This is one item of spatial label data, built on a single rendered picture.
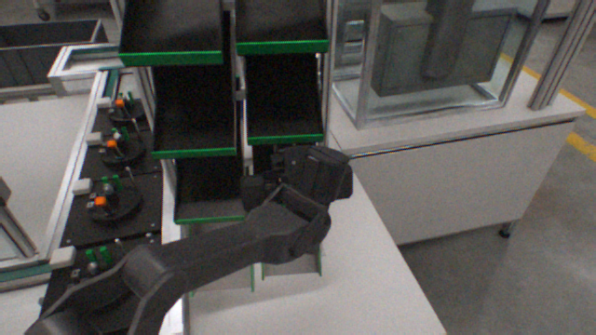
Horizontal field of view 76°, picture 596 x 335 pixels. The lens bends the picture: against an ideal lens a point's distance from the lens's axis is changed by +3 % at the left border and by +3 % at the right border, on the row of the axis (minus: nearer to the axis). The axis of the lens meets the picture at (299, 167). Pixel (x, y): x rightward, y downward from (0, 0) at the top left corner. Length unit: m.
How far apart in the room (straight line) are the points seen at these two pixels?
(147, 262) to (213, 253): 0.06
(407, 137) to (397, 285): 0.69
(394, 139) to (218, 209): 0.94
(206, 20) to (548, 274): 2.20
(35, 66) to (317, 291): 2.25
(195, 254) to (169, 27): 0.35
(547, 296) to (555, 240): 0.42
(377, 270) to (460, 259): 1.28
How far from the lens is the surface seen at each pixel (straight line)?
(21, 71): 2.84
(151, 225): 1.08
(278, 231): 0.44
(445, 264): 2.27
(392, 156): 1.58
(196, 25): 0.60
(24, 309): 1.13
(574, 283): 2.50
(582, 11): 1.79
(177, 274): 0.34
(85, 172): 1.33
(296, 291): 1.02
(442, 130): 1.64
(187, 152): 0.62
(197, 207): 0.76
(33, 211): 1.45
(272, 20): 0.61
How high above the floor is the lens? 1.73
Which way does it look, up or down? 40 degrees down
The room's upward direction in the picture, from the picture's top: straight up
